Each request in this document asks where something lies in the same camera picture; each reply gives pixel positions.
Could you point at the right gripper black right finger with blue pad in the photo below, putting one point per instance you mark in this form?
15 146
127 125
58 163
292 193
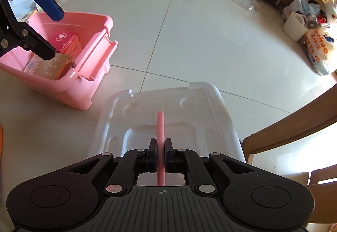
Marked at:
226 194

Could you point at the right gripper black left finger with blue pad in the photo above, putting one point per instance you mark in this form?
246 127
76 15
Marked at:
69 197

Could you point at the red box white label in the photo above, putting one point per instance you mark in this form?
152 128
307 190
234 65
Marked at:
67 43

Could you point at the brown cardboard box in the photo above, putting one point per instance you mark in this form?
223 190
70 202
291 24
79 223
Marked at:
54 68

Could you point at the white lid pink handle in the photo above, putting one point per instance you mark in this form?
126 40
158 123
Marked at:
194 117

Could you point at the small red white card box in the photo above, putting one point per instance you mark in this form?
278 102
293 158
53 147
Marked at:
32 64

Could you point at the pink plastic storage bin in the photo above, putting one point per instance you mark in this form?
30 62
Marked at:
77 87

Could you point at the wooden chair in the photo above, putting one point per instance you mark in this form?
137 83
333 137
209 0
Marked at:
315 116

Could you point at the white printed rice bag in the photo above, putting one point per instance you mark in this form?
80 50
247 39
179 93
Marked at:
321 50

